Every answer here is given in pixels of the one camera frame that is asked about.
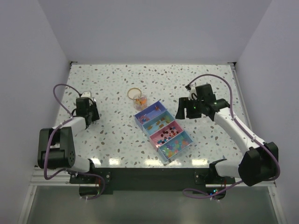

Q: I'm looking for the clear plastic jar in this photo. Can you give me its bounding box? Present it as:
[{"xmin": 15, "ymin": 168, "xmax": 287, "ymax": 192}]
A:
[{"xmin": 133, "ymin": 94, "xmax": 148, "ymax": 111}]

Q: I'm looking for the aluminium frame rail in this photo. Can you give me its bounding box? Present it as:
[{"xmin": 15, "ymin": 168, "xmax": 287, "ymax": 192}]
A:
[{"xmin": 17, "ymin": 163, "xmax": 78, "ymax": 224}]

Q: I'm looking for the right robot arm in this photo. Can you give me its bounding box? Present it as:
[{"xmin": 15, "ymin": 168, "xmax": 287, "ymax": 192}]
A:
[{"xmin": 175, "ymin": 84, "xmax": 280, "ymax": 186}]

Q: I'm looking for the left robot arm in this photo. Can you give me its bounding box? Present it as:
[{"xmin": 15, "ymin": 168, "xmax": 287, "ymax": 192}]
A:
[{"xmin": 37, "ymin": 97, "xmax": 100, "ymax": 183}]

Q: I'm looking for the purple candy box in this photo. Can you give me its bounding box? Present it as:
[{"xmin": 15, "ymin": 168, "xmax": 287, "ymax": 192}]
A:
[{"xmin": 134, "ymin": 101, "xmax": 167, "ymax": 130}]

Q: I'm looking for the light blue candy box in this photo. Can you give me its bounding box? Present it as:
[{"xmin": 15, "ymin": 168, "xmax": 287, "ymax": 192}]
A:
[{"xmin": 157, "ymin": 131, "xmax": 193, "ymax": 161}]

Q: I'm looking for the gold jar lid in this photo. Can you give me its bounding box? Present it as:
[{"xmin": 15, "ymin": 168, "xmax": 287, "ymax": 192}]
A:
[{"xmin": 127, "ymin": 87, "xmax": 142, "ymax": 100}]

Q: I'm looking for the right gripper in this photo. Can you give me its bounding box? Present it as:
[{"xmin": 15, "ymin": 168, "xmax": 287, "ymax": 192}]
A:
[{"xmin": 175, "ymin": 97, "xmax": 204, "ymax": 119}]

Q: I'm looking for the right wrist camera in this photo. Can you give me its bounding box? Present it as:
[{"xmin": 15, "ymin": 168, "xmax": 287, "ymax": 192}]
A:
[{"xmin": 185, "ymin": 84, "xmax": 197, "ymax": 100}]

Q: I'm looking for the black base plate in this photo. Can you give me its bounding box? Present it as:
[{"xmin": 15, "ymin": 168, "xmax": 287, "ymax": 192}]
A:
[{"xmin": 70, "ymin": 168, "xmax": 235, "ymax": 196}]

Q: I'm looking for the pink candy box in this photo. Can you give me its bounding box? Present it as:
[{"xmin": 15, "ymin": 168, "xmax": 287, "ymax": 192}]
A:
[{"xmin": 149, "ymin": 120, "xmax": 183, "ymax": 150}]

